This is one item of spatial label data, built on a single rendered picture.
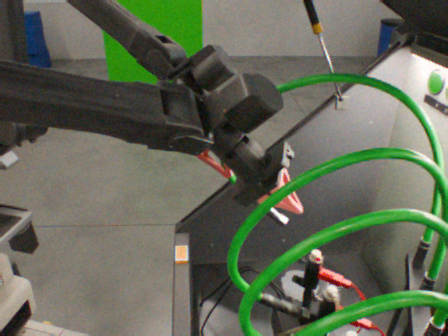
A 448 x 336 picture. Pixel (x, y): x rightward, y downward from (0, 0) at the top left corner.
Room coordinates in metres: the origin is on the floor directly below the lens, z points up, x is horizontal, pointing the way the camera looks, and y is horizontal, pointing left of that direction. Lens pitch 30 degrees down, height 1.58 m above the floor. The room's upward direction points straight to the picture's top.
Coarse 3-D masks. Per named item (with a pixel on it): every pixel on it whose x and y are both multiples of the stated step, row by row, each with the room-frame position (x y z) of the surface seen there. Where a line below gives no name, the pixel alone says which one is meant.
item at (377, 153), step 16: (336, 160) 0.37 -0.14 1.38; (352, 160) 0.37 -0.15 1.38; (368, 160) 0.37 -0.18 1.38; (416, 160) 0.37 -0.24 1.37; (432, 160) 0.38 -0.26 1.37; (304, 176) 0.36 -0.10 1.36; (320, 176) 0.36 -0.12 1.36; (432, 176) 0.38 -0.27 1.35; (288, 192) 0.36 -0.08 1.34; (256, 208) 0.36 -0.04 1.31; (240, 240) 0.35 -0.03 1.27; (432, 272) 0.38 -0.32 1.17; (240, 288) 0.36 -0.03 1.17; (432, 288) 0.38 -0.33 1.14; (272, 304) 0.36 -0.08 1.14; (288, 304) 0.37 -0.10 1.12; (304, 320) 0.36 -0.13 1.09
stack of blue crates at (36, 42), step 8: (32, 16) 5.92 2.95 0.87; (40, 16) 6.25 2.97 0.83; (32, 24) 5.87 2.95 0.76; (40, 24) 6.17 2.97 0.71; (32, 32) 5.87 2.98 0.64; (40, 32) 6.10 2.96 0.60; (32, 40) 5.82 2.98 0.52; (40, 40) 6.03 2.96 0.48; (32, 48) 5.82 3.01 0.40; (40, 48) 5.96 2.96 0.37; (32, 56) 5.85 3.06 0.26; (40, 56) 5.91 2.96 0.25; (48, 56) 6.19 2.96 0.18; (32, 64) 5.85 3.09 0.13; (40, 64) 5.85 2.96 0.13; (48, 64) 6.13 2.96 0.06
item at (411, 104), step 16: (304, 80) 0.54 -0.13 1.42; (320, 80) 0.53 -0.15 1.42; (336, 80) 0.52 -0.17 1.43; (352, 80) 0.52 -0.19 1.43; (368, 80) 0.51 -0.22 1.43; (400, 96) 0.50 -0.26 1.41; (416, 112) 0.49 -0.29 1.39; (432, 128) 0.48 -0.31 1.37; (432, 144) 0.48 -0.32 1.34; (432, 208) 0.47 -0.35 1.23
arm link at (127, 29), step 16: (80, 0) 0.74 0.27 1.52; (96, 0) 0.73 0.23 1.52; (112, 0) 0.74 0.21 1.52; (96, 16) 0.73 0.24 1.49; (112, 16) 0.71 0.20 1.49; (128, 16) 0.71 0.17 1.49; (112, 32) 0.71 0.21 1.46; (128, 32) 0.69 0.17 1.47; (144, 32) 0.68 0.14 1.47; (160, 32) 0.72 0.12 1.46; (128, 48) 0.68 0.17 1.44; (144, 48) 0.67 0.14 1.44; (160, 48) 0.66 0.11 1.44; (176, 48) 0.69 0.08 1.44; (144, 64) 0.67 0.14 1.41; (176, 64) 0.67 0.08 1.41
